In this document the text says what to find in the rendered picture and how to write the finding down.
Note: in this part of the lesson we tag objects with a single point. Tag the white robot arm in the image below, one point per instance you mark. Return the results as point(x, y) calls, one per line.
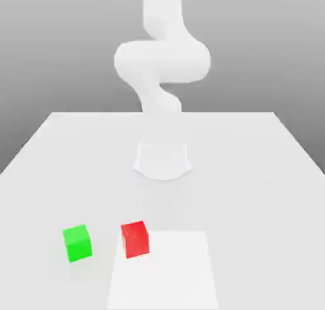
point(162, 61)

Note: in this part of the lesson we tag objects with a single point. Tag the small red cube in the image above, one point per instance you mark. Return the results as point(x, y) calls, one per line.
point(135, 240)

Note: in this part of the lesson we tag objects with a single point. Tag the small green cube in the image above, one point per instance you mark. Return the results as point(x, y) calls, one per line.
point(77, 244)

